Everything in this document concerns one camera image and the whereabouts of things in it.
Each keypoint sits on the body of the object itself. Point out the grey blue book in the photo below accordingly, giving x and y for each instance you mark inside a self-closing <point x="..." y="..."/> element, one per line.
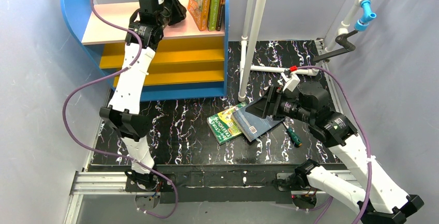
<point x="251" y="125"/>

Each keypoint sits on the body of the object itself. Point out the green handled screwdriver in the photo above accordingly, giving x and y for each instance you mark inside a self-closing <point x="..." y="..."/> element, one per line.
<point x="293" y="137"/>

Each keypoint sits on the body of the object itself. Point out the lime green treehouse book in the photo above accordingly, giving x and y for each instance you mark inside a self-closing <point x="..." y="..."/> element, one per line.
<point x="213" y="13"/>

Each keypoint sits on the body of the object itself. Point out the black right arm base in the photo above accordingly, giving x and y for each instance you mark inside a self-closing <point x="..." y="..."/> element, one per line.
<point x="298" y="181"/>

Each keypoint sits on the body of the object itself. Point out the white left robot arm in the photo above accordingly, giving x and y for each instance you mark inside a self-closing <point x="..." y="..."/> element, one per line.
<point x="145" y="31"/>

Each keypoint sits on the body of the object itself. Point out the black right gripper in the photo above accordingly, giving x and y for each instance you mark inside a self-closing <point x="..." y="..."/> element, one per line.
<point x="273" y="102"/>

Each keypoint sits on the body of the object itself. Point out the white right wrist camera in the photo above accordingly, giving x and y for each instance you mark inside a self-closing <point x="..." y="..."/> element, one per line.
<point x="290" y="78"/>

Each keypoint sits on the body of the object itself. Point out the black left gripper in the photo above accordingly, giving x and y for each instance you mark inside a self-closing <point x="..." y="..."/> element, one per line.
<point x="169" y="6"/>

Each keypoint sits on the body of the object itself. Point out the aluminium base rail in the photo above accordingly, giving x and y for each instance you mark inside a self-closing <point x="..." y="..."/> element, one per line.
<point x="195" y="183"/>

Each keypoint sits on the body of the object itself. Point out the dark green storey treehouse book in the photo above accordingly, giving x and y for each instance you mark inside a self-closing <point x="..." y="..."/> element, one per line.
<point x="223" y="126"/>

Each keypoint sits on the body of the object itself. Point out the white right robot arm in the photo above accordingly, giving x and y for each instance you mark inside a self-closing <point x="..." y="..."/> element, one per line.
<point x="376" y="198"/>

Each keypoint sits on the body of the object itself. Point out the red hardcover book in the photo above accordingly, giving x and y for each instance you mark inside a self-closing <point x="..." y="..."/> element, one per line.
<point x="220" y="15"/>

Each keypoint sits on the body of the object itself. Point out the blue pink yellow bookshelf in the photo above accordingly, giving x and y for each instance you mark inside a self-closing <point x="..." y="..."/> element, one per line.
<point x="188" y="63"/>

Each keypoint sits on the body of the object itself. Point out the blue pipe fitting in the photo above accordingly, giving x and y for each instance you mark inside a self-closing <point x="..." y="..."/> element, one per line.
<point x="367" y="16"/>

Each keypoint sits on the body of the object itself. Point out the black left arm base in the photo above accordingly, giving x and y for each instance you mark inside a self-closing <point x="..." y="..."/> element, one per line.
<point x="148" y="188"/>

